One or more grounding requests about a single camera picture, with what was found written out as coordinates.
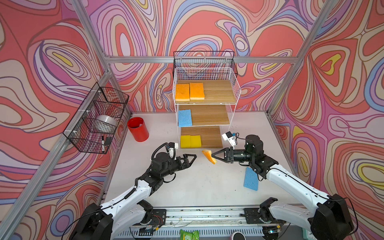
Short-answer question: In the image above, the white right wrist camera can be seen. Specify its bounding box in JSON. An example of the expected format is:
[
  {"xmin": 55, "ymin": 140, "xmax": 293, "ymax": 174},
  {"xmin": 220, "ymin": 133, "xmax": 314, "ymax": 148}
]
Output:
[{"xmin": 222, "ymin": 132, "xmax": 237, "ymax": 147}]

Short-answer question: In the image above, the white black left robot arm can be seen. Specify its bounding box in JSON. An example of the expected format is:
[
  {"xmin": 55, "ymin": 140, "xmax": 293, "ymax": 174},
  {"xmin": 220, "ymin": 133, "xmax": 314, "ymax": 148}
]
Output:
[{"xmin": 63, "ymin": 143, "xmax": 197, "ymax": 240}]

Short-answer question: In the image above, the red plastic cup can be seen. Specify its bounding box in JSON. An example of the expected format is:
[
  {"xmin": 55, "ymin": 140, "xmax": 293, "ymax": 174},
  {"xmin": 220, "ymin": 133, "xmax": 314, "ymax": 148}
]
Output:
[{"xmin": 127, "ymin": 117, "xmax": 149, "ymax": 142}]

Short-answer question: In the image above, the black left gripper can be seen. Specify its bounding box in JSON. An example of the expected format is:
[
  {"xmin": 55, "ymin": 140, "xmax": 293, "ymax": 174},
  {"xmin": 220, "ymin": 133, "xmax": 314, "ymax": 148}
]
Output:
[{"xmin": 158, "ymin": 154, "xmax": 196, "ymax": 180}]

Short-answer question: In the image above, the blue flat sponge near arm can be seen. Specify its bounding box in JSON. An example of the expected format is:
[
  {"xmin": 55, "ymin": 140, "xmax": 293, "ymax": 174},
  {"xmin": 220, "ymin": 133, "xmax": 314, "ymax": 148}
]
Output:
[{"xmin": 243, "ymin": 168, "xmax": 259, "ymax": 191}]

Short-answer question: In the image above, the blue sponge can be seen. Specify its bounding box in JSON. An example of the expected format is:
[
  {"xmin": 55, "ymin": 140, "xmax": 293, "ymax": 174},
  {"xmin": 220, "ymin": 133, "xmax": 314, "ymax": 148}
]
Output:
[{"xmin": 178, "ymin": 110, "xmax": 193, "ymax": 128}]

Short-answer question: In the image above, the yellow thick sponge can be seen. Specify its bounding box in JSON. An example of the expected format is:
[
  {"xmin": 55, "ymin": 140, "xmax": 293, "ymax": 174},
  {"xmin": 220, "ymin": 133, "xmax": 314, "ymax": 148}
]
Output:
[
  {"xmin": 180, "ymin": 135, "xmax": 192, "ymax": 149},
  {"xmin": 191, "ymin": 135, "xmax": 202, "ymax": 148}
]

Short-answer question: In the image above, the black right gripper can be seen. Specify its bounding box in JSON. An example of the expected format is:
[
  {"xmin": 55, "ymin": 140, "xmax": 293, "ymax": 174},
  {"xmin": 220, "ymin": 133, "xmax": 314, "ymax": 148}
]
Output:
[{"xmin": 211, "ymin": 146, "xmax": 254, "ymax": 163}]

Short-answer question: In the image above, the white wire wooden shelf rack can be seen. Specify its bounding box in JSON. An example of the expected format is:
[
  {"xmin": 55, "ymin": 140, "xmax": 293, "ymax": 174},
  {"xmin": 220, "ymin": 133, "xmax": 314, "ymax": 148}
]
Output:
[{"xmin": 173, "ymin": 67, "xmax": 241, "ymax": 149}]

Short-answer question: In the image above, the aluminium frame post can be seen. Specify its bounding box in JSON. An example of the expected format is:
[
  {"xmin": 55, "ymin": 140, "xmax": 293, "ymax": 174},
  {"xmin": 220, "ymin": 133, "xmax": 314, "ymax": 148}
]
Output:
[{"xmin": 266, "ymin": 0, "xmax": 338, "ymax": 118}]

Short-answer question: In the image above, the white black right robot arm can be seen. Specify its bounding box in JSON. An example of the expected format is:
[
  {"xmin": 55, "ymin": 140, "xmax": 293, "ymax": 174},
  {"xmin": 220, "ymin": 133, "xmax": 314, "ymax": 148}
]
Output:
[{"xmin": 211, "ymin": 135, "xmax": 359, "ymax": 240}]

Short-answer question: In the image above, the green snack packet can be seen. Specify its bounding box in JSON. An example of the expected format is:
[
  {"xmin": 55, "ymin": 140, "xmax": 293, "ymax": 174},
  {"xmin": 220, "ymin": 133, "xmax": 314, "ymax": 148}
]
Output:
[{"xmin": 180, "ymin": 230, "xmax": 200, "ymax": 240}]

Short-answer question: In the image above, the black wire wall basket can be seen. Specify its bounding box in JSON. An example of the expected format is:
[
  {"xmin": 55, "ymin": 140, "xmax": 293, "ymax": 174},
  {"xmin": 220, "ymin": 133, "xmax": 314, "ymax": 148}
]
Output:
[{"xmin": 63, "ymin": 83, "xmax": 129, "ymax": 154}]

